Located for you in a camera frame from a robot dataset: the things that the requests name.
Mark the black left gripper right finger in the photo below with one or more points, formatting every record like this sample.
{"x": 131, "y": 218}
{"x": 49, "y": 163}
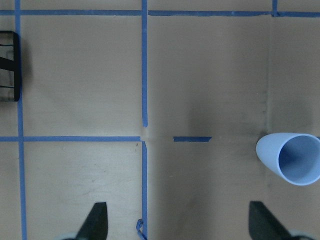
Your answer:
{"x": 263, "y": 225}

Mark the light blue plastic cup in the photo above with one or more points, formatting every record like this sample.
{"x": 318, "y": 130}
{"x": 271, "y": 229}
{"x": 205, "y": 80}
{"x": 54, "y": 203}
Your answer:
{"x": 295, "y": 157}

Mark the black wire cup rack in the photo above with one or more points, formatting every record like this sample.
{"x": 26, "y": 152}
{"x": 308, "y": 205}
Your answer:
{"x": 10, "y": 66}

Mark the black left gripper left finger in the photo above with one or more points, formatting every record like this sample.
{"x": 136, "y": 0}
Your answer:
{"x": 95, "y": 226}

